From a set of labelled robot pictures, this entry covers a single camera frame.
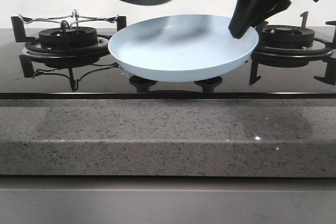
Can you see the left black pan support grate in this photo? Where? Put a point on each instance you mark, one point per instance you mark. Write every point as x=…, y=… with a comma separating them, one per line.
x=36, y=60

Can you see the grey cabinet drawer front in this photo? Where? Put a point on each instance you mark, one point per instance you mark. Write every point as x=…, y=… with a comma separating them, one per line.
x=166, y=200

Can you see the black glass gas cooktop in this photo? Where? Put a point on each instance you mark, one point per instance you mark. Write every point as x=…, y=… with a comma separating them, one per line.
x=22, y=78

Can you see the light blue plate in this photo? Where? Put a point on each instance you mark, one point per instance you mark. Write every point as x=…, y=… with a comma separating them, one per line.
x=181, y=48

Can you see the right black burner head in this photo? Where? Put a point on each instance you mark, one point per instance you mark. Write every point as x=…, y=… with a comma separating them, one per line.
x=287, y=37

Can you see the left black burner head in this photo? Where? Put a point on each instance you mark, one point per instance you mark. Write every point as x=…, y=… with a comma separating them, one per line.
x=77, y=37

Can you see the black burner head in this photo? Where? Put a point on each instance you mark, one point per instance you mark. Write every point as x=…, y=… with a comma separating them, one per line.
x=77, y=37
x=287, y=37

